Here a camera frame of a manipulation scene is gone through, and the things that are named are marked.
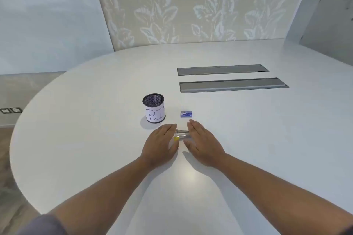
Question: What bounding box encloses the wide grey table cable hatch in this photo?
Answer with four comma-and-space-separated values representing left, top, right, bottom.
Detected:
179, 77, 289, 94

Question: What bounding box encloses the grey door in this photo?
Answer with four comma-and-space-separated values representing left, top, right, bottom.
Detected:
285, 0, 353, 66

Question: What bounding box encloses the narrow grey table cable hatch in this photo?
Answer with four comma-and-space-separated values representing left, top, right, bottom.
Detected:
177, 64, 270, 76

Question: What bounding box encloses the grey shirt sleeve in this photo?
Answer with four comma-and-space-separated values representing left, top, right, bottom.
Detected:
16, 214, 67, 235

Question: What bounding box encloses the clear stapler with yellow part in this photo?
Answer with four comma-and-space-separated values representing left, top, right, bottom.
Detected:
173, 129, 191, 142

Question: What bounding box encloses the black mesh pen holder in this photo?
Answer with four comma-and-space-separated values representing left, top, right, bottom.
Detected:
142, 93, 166, 124

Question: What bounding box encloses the person's right hand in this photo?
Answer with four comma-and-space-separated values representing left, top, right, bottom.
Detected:
183, 119, 228, 168

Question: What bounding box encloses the person's right forearm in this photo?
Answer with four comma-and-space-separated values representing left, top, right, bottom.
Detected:
217, 154, 353, 235

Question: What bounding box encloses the person's left hand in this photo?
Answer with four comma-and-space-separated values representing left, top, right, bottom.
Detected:
140, 123, 179, 169

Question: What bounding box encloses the person's left forearm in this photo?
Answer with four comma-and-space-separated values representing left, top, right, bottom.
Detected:
47, 157, 155, 235

